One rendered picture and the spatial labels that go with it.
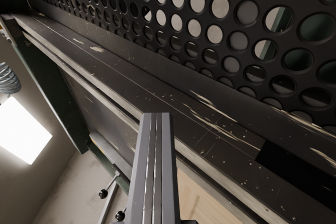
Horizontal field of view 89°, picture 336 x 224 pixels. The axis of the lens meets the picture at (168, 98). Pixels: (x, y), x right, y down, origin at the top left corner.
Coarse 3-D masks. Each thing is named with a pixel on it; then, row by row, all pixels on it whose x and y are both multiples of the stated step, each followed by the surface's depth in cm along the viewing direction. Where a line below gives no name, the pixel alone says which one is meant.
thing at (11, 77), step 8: (0, 64) 58; (0, 72) 55; (8, 72) 57; (0, 80) 60; (8, 80) 57; (16, 80) 60; (0, 88) 58; (8, 88) 58; (16, 88) 60; (8, 96) 64; (0, 104) 66
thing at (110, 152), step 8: (96, 136) 86; (96, 144) 85; (104, 144) 82; (104, 152) 80; (112, 152) 79; (112, 160) 76; (120, 160) 76; (120, 168) 74; (128, 168) 74; (128, 176) 71
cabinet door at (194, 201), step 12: (180, 180) 39; (192, 180) 34; (180, 192) 43; (192, 192) 37; (204, 192) 33; (180, 204) 47; (192, 204) 41; (204, 204) 37; (216, 204) 32; (180, 216) 53; (192, 216) 46; (204, 216) 40; (216, 216) 36; (228, 216) 31
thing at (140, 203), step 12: (144, 120) 9; (144, 132) 8; (144, 144) 8; (144, 156) 7; (132, 168) 7; (144, 168) 7; (132, 180) 7; (144, 180) 6; (132, 192) 6; (144, 192) 6; (132, 204) 6; (144, 204) 6; (132, 216) 5; (144, 216) 5
